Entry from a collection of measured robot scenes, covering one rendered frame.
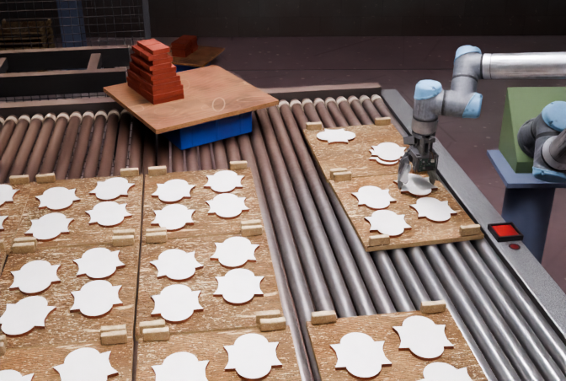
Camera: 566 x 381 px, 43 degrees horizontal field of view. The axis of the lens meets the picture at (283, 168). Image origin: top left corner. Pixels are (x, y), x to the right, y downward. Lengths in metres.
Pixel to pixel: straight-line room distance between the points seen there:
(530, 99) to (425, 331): 1.26
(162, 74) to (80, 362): 1.31
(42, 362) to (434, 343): 0.87
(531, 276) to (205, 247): 0.88
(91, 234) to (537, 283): 1.23
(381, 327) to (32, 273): 0.90
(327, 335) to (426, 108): 0.78
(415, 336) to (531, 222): 1.14
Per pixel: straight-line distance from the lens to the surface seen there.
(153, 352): 1.68
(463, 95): 2.15
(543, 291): 1.98
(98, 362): 1.67
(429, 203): 2.23
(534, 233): 2.78
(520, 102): 2.73
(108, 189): 2.34
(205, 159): 2.53
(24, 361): 1.73
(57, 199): 2.32
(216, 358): 1.65
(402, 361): 1.65
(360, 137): 2.66
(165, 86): 2.70
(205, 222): 2.12
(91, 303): 1.84
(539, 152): 2.44
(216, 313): 1.77
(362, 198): 2.23
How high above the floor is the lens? 2.02
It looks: 27 degrees down
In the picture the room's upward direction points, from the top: straight up
